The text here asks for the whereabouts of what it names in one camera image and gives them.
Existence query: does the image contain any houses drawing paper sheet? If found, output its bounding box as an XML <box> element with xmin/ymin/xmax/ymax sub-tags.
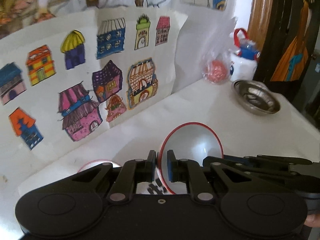
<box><xmin>1</xmin><ymin>8</ymin><xmax>187</xmax><ymax>180</ymax></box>

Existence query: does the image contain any white blue water bottle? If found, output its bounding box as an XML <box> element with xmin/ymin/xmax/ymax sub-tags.
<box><xmin>230</xmin><ymin>28</ymin><xmax>260</xmax><ymax>82</ymax></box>

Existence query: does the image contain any red ball in bag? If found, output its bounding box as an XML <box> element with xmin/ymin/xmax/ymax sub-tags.
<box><xmin>204</xmin><ymin>60</ymin><xmax>229</xmax><ymax>83</ymax></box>

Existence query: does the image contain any clear plastic bag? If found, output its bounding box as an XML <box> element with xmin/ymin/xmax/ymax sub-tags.
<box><xmin>200</xmin><ymin>17</ymin><xmax>238</xmax><ymax>84</ymax></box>

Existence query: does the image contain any small steel dish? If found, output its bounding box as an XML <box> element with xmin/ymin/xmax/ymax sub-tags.
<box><xmin>232</xmin><ymin>80</ymin><xmax>281</xmax><ymax>115</ymax></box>

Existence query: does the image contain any person's hand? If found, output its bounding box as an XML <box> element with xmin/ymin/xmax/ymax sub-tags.
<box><xmin>304</xmin><ymin>214</ymin><xmax>320</xmax><ymax>228</ymax></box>

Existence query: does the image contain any brown wooden frame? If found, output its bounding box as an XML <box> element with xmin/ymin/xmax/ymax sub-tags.
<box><xmin>247</xmin><ymin>0</ymin><xmax>273</xmax><ymax>51</ymax></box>

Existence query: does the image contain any orange cloth with teal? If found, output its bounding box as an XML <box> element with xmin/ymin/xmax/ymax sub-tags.
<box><xmin>271</xmin><ymin>2</ymin><xmax>309</xmax><ymax>82</ymax></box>

